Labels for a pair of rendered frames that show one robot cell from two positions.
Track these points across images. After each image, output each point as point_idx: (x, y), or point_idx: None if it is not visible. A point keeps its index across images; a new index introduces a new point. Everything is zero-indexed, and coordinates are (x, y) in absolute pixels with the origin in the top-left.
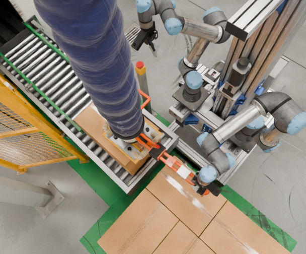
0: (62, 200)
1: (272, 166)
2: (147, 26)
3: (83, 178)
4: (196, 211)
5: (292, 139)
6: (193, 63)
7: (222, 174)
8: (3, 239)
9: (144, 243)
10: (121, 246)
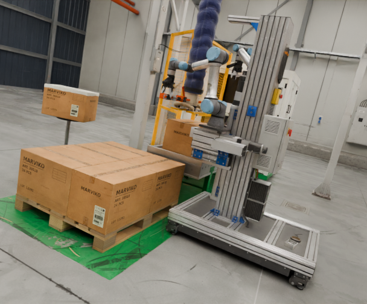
0: None
1: (211, 272)
2: (236, 57)
3: None
4: (141, 162)
5: (267, 298)
6: None
7: (180, 210)
8: None
9: (113, 148)
10: (110, 144)
